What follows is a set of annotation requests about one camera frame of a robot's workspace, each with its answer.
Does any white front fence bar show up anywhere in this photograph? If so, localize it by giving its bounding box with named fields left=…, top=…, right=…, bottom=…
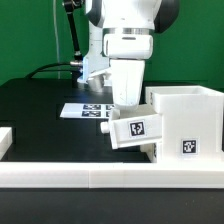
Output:
left=0, top=162, right=224, bottom=188

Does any white marker sheet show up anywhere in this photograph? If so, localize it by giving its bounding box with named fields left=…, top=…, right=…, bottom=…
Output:
left=60, top=103, right=114, bottom=119

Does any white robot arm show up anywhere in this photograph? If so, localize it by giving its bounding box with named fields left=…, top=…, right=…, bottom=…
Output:
left=79, top=0, right=180, bottom=110

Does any white drawer cabinet frame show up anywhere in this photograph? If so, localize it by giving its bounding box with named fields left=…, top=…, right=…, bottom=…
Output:
left=145, top=86, right=224, bottom=163

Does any black cable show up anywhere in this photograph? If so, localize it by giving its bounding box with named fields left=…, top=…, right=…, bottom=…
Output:
left=25, top=62, right=83, bottom=79

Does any white left fence bar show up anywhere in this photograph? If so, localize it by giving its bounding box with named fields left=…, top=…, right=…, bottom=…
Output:
left=0, top=127, right=12, bottom=160

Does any white fence bar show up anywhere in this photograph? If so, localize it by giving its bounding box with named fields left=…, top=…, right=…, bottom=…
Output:
left=0, top=162, right=224, bottom=188
left=0, top=127, right=12, bottom=160

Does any white drawer box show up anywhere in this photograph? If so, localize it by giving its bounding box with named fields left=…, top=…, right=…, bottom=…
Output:
left=100, top=104, right=162, bottom=149
left=140, top=142, right=162, bottom=163

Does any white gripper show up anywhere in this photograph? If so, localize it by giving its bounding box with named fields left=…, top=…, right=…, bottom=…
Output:
left=110, top=59, right=145, bottom=109

